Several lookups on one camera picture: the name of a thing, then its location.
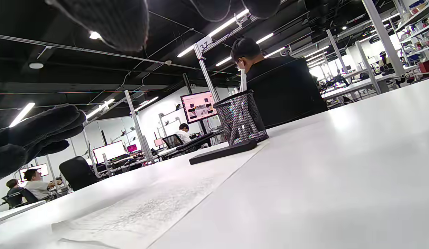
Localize person's left hand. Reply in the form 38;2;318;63
0;104;87;183

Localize person's right hand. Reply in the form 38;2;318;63
45;0;281;52

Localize white number sign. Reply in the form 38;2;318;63
196;35;214;53

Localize ceiling light strips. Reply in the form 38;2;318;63
9;9;401;128

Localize lined paper sheet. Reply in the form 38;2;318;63
50;140;270;249

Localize black mesh pen holder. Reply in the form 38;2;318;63
213;90;269;146

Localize black rectangular block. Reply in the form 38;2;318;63
189;139;258;165

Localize white office desk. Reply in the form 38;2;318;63
321;71;400;101

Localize grey metal storage shelf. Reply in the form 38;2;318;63
394;0;429;75

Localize aluminium frame post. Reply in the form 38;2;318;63
124;90;155;161
193;43;221;103
354;41;382;94
361;0;407;76
326;29;350;75

